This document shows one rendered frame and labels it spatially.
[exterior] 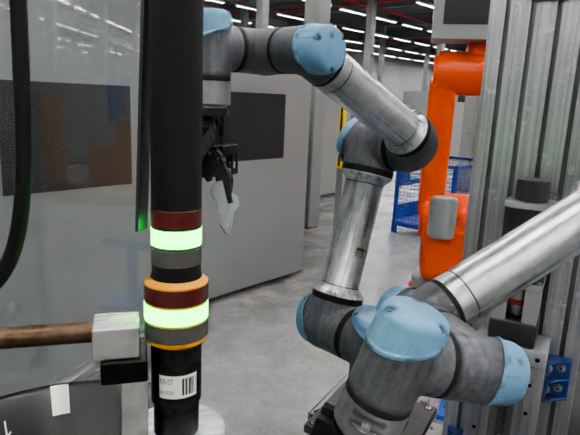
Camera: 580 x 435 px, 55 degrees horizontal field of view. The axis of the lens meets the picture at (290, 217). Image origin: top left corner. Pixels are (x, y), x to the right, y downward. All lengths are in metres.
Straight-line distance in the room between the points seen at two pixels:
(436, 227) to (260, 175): 1.56
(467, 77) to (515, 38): 3.13
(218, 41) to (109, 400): 0.56
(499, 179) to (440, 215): 2.98
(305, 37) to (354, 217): 0.48
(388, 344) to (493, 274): 0.24
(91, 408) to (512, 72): 0.94
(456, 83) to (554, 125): 3.18
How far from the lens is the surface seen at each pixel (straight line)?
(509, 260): 0.78
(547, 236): 0.81
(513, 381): 0.66
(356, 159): 1.21
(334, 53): 0.88
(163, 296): 0.37
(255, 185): 4.73
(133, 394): 0.40
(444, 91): 4.36
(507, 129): 1.18
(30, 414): 0.62
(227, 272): 4.70
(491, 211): 1.20
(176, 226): 0.36
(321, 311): 1.23
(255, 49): 0.95
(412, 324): 0.56
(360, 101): 0.97
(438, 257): 4.29
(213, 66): 0.91
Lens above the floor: 1.70
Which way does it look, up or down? 12 degrees down
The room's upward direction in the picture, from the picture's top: 2 degrees clockwise
